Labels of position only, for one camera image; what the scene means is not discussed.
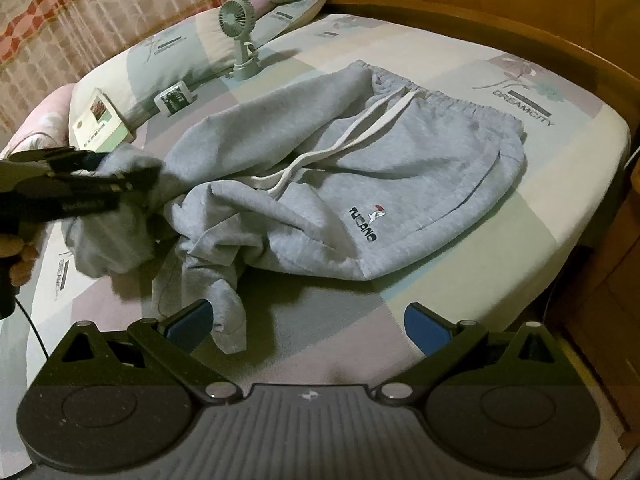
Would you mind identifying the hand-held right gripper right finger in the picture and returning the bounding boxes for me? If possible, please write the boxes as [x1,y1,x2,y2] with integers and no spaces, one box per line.
[375,302,570,406]

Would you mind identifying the green tissue pack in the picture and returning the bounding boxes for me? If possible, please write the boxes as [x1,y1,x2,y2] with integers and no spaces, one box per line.
[154,82,196,116]

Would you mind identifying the grey sweatpants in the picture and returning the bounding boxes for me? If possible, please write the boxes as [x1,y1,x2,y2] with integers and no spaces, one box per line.
[62,60,526,356]

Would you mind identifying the person's left hand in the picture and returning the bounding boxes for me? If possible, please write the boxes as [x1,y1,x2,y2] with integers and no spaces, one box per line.
[0,235,40,287]

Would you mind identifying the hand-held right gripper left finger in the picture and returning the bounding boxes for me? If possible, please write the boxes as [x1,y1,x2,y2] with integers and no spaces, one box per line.
[47,299,246,404]

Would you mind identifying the patchwork print pillow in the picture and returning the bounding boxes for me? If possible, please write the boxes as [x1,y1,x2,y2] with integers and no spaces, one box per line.
[75,10,273,126]

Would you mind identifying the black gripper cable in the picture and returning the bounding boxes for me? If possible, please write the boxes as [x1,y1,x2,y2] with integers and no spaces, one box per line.
[14,297,50,363]

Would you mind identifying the pink patterned curtain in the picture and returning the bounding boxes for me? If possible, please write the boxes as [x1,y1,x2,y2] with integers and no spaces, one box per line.
[0,0,281,111]

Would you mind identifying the pink folded quilt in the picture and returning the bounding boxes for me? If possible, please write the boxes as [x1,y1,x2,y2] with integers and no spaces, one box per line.
[0,82,77,158]

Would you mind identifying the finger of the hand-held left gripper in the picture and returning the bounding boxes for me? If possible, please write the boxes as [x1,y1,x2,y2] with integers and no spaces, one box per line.
[70,162,163,196]
[10,146,108,173]

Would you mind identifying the wooden headboard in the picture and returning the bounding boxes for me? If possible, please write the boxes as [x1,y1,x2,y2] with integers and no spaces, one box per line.
[307,0,640,161]

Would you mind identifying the flat patchwork pillow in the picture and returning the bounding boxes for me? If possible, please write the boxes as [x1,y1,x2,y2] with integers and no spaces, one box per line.
[250,0,335,47]

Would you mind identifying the green handheld fan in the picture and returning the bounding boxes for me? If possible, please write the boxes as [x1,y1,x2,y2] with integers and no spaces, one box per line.
[218,0,262,81]

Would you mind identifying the green and white book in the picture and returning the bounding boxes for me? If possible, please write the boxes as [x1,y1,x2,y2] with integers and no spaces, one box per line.
[70,87,134,153]

